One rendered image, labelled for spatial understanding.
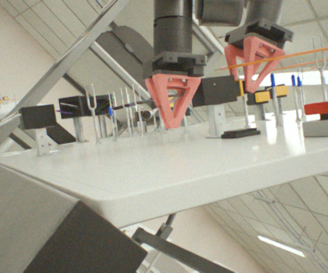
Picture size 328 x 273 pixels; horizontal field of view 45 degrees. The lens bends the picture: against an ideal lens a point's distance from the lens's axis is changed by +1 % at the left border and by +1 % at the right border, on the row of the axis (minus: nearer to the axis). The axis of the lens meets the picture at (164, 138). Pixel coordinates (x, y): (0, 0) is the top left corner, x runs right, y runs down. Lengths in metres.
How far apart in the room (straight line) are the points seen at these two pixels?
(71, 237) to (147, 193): 0.05
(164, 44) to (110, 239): 0.38
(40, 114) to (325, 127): 0.55
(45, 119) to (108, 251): 0.59
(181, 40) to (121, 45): 1.13
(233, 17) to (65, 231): 0.44
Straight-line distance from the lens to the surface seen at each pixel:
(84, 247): 0.23
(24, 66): 8.31
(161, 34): 0.57
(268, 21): 0.62
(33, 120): 0.80
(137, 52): 1.70
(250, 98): 0.94
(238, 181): 0.27
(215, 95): 0.59
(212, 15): 0.59
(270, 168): 0.29
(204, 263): 1.14
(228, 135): 0.55
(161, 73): 0.55
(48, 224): 0.24
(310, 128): 0.43
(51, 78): 1.49
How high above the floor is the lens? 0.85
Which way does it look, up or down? 18 degrees up
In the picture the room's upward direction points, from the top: 36 degrees clockwise
